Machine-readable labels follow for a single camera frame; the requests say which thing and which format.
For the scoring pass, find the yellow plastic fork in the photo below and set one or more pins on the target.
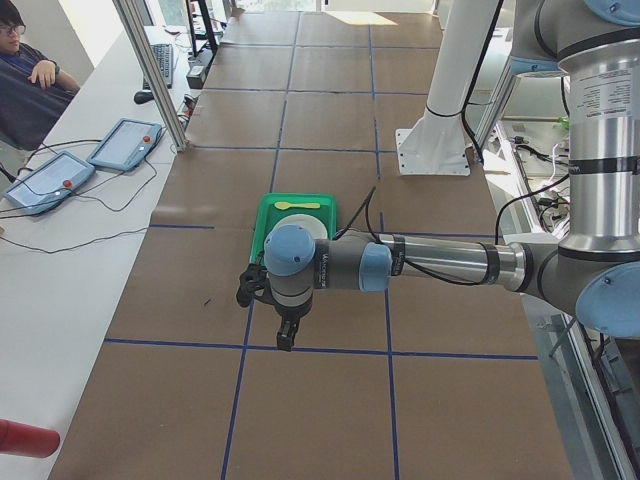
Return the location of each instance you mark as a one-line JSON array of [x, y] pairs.
[[283, 205]]

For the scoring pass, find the white round plate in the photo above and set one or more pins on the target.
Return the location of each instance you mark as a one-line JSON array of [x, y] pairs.
[[313, 225]]

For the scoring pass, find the green plastic tray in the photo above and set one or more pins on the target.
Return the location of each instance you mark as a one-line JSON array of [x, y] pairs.
[[268, 215]]

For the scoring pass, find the teach pendant farther from operator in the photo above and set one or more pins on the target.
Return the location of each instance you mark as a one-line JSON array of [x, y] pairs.
[[126, 145]]

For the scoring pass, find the teach pendant nearer operator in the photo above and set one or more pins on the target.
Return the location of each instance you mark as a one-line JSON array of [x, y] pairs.
[[50, 184]]

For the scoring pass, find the black computer mouse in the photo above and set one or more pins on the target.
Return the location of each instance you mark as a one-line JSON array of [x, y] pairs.
[[143, 96]]

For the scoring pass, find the red cylinder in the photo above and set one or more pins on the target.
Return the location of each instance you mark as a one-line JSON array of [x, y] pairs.
[[26, 440]]

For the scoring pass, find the black computer keyboard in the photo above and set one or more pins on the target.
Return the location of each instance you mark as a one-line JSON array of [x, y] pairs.
[[164, 56]]

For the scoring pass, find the seated person in dark clothes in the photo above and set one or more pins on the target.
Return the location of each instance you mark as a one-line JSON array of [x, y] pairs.
[[35, 91]]

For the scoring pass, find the aluminium frame post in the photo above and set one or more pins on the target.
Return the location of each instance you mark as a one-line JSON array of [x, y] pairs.
[[134, 28]]

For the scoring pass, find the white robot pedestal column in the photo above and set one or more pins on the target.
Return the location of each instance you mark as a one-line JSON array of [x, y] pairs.
[[435, 145]]

